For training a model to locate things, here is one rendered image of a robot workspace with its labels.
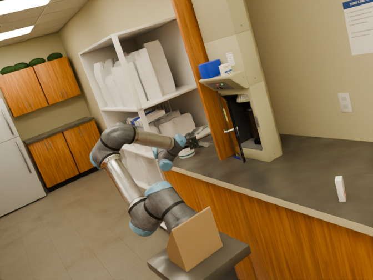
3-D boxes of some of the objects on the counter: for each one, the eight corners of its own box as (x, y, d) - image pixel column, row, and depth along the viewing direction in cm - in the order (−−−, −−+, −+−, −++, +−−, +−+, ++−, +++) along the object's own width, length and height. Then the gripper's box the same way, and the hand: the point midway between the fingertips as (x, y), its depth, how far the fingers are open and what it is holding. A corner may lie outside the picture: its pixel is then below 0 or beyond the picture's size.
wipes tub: (190, 151, 283) (184, 133, 279) (198, 153, 272) (192, 134, 268) (176, 158, 278) (170, 140, 274) (184, 159, 266) (178, 141, 263)
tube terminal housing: (262, 141, 251) (233, 33, 231) (297, 145, 223) (268, 23, 203) (236, 155, 240) (203, 43, 220) (270, 162, 212) (235, 34, 193)
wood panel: (270, 133, 264) (217, -69, 228) (272, 133, 262) (220, -70, 226) (219, 159, 243) (152, -57, 207) (221, 160, 241) (155, -59, 205)
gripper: (182, 160, 208) (216, 149, 208) (174, 134, 204) (208, 123, 204) (181, 156, 216) (213, 145, 216) (173, 131, 212) (206, 120, 212)
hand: (209, 134), depth 213 cm, fingers open, 10 cm apart
